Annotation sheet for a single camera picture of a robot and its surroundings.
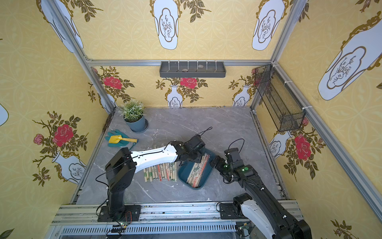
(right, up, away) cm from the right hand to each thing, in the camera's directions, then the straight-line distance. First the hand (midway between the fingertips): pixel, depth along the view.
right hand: (214, 167), depth 82 cm
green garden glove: (-60, +10, +18) cm, 64 cm away
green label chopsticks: (-27, -3, +6) cm, 27 cm away
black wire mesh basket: (+40, +30, 0) cm, 50 cm away
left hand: (-6, +4, +5) cm, 9 cm away
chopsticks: (-25, -4, +6) cm, 26 cm away
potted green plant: (-50, +30, +13) cm, 59 cm away
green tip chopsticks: (-23, -2, +8) cm, 24 cm away
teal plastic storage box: (-17, -3, +4) cm, 17 cm away
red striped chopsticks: (-31, -5, +5) cm, 32 cm away
